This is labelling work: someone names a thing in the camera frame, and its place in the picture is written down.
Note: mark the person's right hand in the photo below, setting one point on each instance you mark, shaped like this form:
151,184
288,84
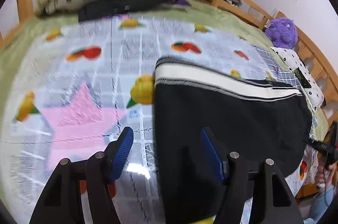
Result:
325,175

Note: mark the black pants with white stripe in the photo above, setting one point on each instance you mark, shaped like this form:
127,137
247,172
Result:
258,119

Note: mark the white dotted pillow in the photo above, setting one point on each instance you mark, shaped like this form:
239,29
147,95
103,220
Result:
291,59

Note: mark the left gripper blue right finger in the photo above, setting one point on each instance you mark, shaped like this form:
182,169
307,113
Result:
215,154

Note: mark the wooden bed frame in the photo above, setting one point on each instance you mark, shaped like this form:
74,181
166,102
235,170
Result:
322,70

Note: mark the green bed sheet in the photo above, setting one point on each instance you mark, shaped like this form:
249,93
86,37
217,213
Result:
184,15

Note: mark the fruit print table cloth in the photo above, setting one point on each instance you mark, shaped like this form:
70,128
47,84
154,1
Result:
92,107

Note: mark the blue sleeve forearm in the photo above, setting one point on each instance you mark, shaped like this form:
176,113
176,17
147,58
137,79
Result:
320,204

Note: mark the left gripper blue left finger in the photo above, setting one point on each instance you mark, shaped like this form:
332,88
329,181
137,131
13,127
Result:
118,152

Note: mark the purple plush toy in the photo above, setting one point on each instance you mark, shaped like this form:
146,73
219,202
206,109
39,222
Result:
282,32

